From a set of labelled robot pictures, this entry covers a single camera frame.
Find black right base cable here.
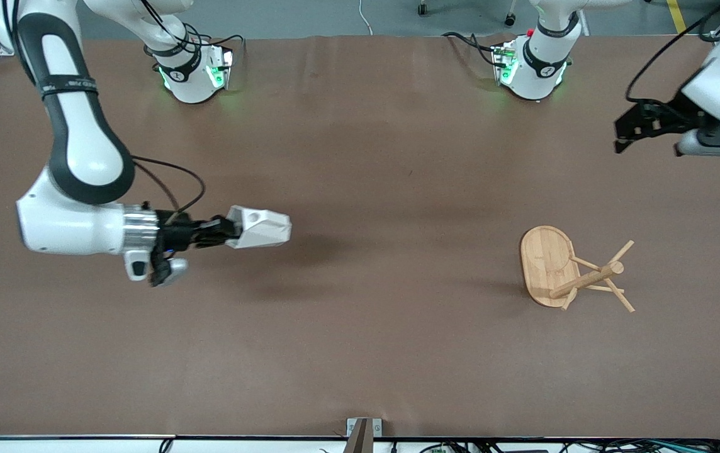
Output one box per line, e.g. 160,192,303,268
140,0,246,64

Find wooden cup rack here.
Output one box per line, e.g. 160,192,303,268
520,225,636,313

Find metal table bracket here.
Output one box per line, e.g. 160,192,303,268
342,418,383,453

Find black base cable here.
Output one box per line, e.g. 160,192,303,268
140,0,246,64
442,31,504,67

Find black left base cable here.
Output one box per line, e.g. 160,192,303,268
442,31,504,67

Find white faceted cup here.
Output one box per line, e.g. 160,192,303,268
227,205,292,249

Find tangled floor cables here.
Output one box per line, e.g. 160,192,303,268
420,434,720,453

